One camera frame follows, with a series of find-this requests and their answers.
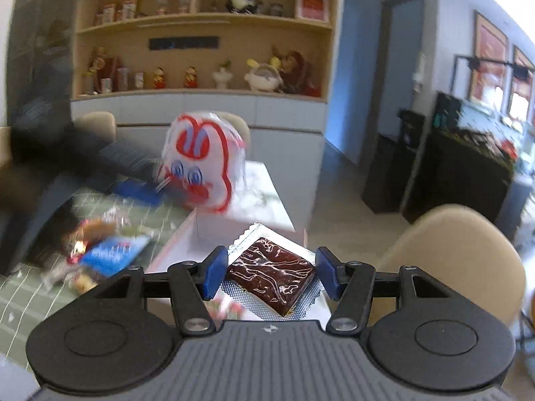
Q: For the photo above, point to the red yellow figurine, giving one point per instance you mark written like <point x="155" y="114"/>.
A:
<point x="191" y="77"/>
<point x="158" y="78"/>

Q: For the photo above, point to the yellow snack packet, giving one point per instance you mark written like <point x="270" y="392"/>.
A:
<point x="85" y="282"/>

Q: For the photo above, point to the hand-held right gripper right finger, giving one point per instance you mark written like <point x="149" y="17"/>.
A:
<point x="328" y="273"/>

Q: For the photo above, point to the white low cabinet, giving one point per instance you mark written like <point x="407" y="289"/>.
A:
<point x="288" y="125"/>

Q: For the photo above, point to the wooden wall shelf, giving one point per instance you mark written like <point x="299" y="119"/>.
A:
<point x="250" y="46"/>

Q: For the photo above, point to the narrow framed wall picture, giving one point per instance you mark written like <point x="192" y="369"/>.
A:
<point x="522" y="83"/>

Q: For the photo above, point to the white figure with yellow ears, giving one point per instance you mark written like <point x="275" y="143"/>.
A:
<point x="261" y="79"/>

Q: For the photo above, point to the red white snack packet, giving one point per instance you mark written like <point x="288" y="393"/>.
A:
<point x="228" y="309"/>

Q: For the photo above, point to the tall red gold figurine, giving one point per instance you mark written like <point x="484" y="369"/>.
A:
<point x="102" y="67"/>

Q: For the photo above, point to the black box on floor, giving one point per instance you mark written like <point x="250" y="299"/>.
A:
<point x="382" y="175"/>

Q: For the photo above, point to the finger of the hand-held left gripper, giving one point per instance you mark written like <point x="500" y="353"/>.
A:
<point x="138" y="192"/>

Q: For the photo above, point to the large beige chair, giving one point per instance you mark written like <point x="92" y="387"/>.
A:
<point x="455" y="255"/>

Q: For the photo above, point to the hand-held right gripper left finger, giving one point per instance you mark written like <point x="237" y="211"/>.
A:
<point x="215" y="273"/>

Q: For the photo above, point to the white cardboard box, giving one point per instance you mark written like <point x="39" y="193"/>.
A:
<point x="184" y="250"/>

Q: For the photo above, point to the white vase figurine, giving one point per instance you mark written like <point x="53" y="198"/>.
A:
<point x="221" y="76"/>

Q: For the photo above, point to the large framed wall picture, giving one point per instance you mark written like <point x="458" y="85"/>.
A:
<point x="489" y="58"/>

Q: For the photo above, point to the brownie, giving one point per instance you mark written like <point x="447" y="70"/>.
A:
<point x="271" y="271"/>

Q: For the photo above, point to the blue snack packet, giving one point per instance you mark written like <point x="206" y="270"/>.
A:
<point x="113" y="255"/>

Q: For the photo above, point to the white red rabbit bag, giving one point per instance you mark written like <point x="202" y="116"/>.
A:
<point x="200" y="154"/>

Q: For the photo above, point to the black stand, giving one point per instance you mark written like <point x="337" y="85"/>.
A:
<point x="472" y="62"/>

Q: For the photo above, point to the black strip on shelf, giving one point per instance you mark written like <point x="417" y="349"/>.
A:
<point x="184" y="43"/>

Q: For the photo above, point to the dark sideboard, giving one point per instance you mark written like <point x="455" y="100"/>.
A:
<point x="459" y="179"/>

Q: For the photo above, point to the brown plush toy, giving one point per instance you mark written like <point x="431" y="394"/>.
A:
<point x="299" y="71"/>

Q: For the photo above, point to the white wall switch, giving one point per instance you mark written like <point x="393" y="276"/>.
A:
<point x="418" y="73"/>

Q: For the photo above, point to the red framed picture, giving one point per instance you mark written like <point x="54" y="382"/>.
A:
<point x="311" y="6"/>

